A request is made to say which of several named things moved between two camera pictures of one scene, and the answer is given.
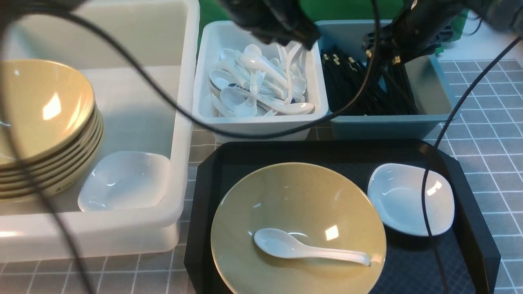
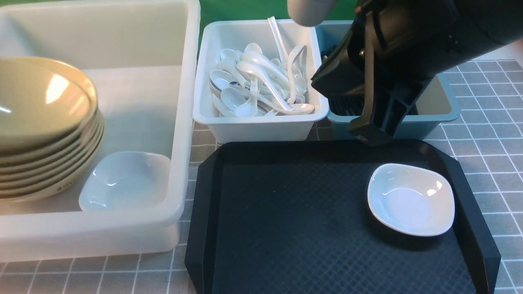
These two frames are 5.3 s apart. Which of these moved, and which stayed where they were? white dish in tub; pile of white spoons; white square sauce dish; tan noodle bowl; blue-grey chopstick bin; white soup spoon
Moved: white soup spoon; tan noodle bowl
Stayed: pile of white spoons; white dish in tub; blue-grey chopstick bin; white square sauce dish
